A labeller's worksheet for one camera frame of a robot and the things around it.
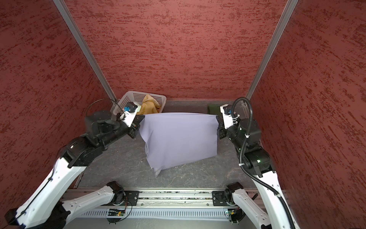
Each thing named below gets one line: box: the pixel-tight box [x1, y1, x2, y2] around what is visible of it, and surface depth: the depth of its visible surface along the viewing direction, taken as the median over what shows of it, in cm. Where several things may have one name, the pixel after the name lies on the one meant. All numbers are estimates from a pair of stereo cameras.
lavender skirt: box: [139, 112, 218, 177], surface depth 68 cm
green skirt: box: [207, 104, 223, 116], surface depth 116 cm
